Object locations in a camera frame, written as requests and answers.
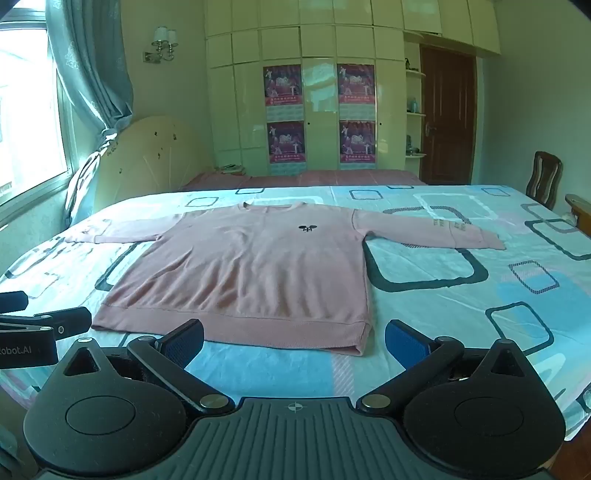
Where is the window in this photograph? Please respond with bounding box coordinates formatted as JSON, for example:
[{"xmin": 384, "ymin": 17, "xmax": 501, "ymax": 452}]
[{"xmin": 0, "ymin": 28, "xmax": 75, "ymax": 205}]

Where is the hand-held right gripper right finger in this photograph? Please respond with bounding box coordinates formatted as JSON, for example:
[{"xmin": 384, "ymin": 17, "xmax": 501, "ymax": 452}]
[{"xmin": 355, "ymin": 318, "xmax": 533, "ymax": 412}]

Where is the wall lamp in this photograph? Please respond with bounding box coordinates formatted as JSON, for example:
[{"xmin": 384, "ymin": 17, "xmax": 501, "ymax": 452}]
[{"xmin": 143, "ymin": 26, "xmax": 180, "ymax": 64}]

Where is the bed with patterned sheet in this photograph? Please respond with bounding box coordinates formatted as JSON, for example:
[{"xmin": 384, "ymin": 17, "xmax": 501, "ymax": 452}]
[{"xmin": 0, "ymin": 185, "xmax": 591, "ymax": 444}]

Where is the brown wooden door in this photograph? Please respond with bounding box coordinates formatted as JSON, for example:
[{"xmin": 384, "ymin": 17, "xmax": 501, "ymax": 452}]
[{"xmin": 419, "ymin": 44, "xmax": 477, "ymax": 186}]

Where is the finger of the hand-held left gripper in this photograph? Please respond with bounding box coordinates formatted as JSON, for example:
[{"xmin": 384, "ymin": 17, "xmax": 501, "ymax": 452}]
[
  {"xmin": 0, "ymin": 291, "xmax": 29, "ymax": 315},
  {"xmin": 0, "ymin": 306, "xmax": 92, "ymax": 344}
]

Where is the cream round headboard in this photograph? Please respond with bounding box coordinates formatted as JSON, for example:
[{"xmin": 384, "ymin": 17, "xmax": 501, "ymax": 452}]
[{"xmin": 99, "ymin": 115, "xmax": 216, "ymax": 205}]

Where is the wooden chair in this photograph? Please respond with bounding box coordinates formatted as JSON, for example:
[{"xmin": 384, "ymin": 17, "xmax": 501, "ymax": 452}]
[{"xmin": 526, "ymin": 150, "xmax": 563, "ymax": 211}]

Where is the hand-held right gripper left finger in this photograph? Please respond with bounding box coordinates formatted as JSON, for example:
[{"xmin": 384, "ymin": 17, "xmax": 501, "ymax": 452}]
[{"xmin": 61, "ymin": 318, "xmax": 236, "ymax": 414}]

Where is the wooden furniture piece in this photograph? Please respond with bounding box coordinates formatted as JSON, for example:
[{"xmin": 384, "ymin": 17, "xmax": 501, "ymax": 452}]
[{"xmin": 564, "ymin": 193, "xmax": 591, "ymax": 219}]

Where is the blue-grey curtain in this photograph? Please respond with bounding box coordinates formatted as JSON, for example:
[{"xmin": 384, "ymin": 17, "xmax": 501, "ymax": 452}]
[{"xmin": 44, "ymin": 0, "xmax": 135, "ymax": 227}]

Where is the pink sweater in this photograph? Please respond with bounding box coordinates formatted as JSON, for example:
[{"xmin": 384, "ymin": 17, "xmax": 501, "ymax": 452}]
[{"xmin": 62, "ymin": 200, "xmax": 506, "ymax": 357}]

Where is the cream glossy wardrobe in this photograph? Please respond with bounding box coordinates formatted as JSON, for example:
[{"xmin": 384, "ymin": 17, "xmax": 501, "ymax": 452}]
[{"xmin": 203, "ymin": 0, "xmax": 502, "ymax": 177}]

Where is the wall poster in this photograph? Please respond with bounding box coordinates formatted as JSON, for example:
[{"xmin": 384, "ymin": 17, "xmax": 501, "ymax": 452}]
[
  {"xmin": 263, "ymin": 64, "xmax": 304, "ymax": 119},
  {"xmin": 266, "ymin": 120, "xmax": 307, "ymax": 175},
  {"xmin": 337, "ymin": 63, "xmax": 376, "ymax": 119},
  {"xmin": 339, "ymin": 119, "xmax": 378, "ymax": 174}
]

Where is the pink blanket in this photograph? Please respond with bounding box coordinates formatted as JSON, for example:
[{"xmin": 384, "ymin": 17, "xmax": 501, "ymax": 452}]
[{"xmin": 180, "ymin": 168, "xmax": 428, "ymax": 193}]

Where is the cream corner shelf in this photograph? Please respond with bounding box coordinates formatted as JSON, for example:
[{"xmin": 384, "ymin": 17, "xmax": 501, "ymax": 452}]
[{"xmin": 404, "ymin": 44, "xmax": 428, "ymax": 160}]

